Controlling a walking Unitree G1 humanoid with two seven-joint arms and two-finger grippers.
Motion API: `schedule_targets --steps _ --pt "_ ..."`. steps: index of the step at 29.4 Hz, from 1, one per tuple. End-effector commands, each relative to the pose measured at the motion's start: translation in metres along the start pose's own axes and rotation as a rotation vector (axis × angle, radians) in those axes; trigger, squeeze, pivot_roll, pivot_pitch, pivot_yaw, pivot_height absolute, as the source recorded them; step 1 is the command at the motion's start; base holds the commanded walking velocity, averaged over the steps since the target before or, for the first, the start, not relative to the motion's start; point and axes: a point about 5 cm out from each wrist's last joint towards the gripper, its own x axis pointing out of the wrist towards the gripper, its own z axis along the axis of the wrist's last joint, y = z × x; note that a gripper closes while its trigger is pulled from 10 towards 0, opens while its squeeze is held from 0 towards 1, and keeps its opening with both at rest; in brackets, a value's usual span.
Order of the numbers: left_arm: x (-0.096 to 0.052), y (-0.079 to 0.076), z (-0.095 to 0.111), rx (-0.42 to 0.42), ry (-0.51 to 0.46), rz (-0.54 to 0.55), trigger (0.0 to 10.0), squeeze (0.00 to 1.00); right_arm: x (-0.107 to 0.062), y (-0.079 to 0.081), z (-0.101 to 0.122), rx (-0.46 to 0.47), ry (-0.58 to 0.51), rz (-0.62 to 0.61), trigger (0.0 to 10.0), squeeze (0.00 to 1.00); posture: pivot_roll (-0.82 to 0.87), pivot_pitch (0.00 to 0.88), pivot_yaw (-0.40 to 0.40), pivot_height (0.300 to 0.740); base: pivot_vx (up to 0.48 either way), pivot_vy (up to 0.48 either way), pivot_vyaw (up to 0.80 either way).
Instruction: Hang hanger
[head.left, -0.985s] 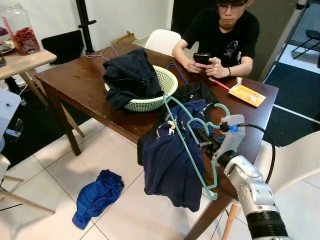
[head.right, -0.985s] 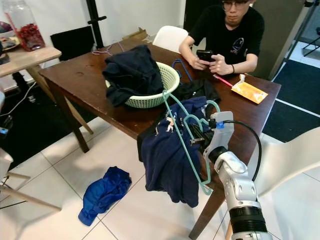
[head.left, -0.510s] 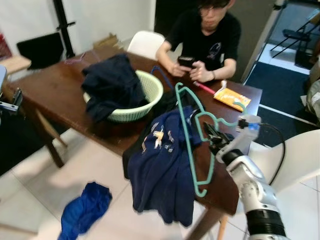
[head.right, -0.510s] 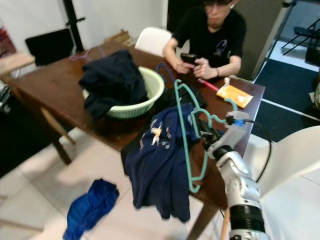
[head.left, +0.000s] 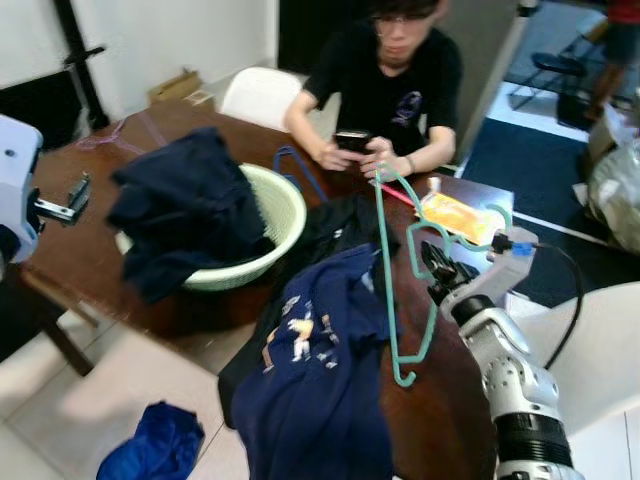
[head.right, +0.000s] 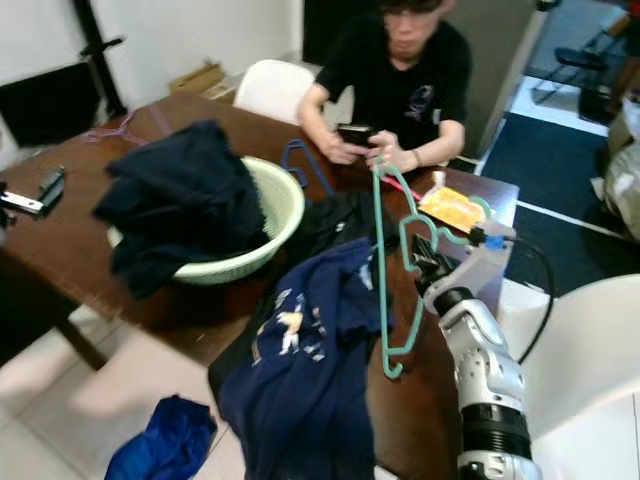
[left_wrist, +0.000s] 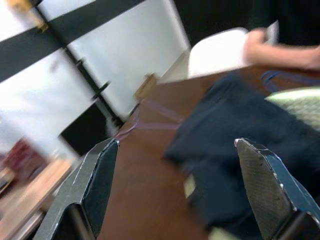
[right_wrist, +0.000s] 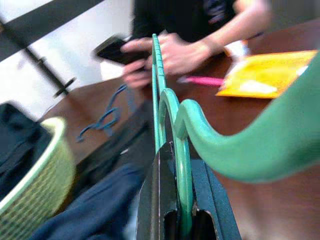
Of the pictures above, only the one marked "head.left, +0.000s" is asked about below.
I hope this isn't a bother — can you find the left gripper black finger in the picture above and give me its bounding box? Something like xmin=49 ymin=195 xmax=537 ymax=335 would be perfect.
xmin=35 ymin=172 xmax=93 ymax=226

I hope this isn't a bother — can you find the teal plastic hanger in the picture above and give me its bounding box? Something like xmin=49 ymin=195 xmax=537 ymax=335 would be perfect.
xmin=372 ymin=165 xmax=516 ymax=389

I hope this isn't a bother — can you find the navy printed t-shirt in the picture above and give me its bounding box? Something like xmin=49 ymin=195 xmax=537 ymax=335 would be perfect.
xmin=230 ymin=245 xmax=401 ymax=480

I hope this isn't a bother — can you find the blue plastic hanger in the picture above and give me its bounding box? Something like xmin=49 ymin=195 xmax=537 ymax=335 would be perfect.
xmin=272 ymin=145 xmax=331 ymax=203

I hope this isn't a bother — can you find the dark brown wooden table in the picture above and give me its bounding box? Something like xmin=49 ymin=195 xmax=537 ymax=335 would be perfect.
xmin=15 ymin=97 xmax=516 ymax=480

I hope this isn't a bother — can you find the orange paper packet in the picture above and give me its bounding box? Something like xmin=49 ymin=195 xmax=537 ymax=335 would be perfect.
xmin=418 ymin=180 xmax=506 ymax=246

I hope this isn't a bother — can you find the grey green wrapped sack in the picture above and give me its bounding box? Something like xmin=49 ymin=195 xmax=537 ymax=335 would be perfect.
xmin=585 ymin=105 xmax=640 ymax=251

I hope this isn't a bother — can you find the black flat panel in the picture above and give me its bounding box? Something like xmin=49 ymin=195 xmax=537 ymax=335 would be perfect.
xmin=0 ymin=72 xmax=81 ymax=151

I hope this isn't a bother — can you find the pink pen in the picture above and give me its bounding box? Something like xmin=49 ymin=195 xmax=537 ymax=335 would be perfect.
xmin=375 ymin=182 xmax=416 ymax=206

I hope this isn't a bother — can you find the black metal pole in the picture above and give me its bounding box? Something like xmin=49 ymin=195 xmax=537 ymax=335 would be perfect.
xmin=52 ymin=0 xmax=109 ymax=131

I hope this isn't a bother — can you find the black garment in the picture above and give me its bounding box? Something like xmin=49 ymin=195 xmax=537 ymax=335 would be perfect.
xmin=218 ymin=193 xmax=401 ymax=431

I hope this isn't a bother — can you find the brown cardboard box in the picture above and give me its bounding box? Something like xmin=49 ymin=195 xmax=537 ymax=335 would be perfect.
xmin=148 ymin=68 xmax=204 ymax=106

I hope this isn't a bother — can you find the dark blue floor mat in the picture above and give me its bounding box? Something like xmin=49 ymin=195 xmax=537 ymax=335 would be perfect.
xmin=460 ymin=115 xmax=640 ymax=311

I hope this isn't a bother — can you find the black smartphone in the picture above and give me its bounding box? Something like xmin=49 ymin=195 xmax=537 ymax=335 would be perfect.
xmin=333 ymin=130 xmax=373 ymax=153

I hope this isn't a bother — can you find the white plastic chair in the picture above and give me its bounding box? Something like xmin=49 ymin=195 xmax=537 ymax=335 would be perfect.
xmin=510 ymin=282 xmax=640 ymax=480
xmin=220 ymin=67 xmax=306 ymax=131

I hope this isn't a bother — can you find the black folding chair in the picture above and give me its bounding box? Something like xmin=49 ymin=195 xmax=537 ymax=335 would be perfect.
xmin=505 ymin=50 xmax=591 ymax=131

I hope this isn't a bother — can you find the light green plastic basket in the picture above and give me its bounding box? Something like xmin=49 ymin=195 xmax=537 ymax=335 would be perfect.
xmin=115 ymin=162 xmax=308 ymax=293

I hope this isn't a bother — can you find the person in black t-shirt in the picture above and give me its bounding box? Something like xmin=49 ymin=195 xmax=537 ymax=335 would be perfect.
xmin=283 ymin=0 xmax=464 ymax=181

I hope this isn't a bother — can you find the blue cloth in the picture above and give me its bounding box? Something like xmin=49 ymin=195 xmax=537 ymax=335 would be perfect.
xmin=97 ymin=402 xmax=206 ymax=480

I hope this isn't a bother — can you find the pink wire hanger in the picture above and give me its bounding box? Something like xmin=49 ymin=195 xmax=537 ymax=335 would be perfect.
xmin=75 ymin=112 xmax=166 ymax=156

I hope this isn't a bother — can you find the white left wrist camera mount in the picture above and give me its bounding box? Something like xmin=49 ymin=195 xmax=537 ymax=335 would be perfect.
xmin=0 ymin=113 xmax=46 ymax=266

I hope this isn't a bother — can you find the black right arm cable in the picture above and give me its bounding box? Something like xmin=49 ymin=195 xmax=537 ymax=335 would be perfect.
xmin=490 ymin=235 xmax=586 ymax=371

